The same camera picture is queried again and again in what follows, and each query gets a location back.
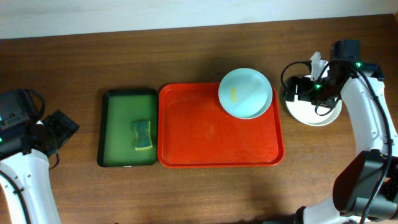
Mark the green yellow sponge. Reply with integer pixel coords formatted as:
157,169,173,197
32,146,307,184
133,120,153,151

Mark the red plastic tray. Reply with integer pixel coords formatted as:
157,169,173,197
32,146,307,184
157,83,285,168

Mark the dark green tray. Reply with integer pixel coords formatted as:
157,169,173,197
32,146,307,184
97,88,158,167

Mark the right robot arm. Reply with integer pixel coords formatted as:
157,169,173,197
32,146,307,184
280,39,397,223

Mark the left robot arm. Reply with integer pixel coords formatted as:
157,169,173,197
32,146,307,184
1,89,80,223

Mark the right black cable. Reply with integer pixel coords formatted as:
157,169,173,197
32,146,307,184
280,58,394,224

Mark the light blue plate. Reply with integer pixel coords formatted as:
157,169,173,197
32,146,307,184
218,68,273,119

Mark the white plate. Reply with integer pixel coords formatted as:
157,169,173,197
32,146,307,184
284,74,343,127

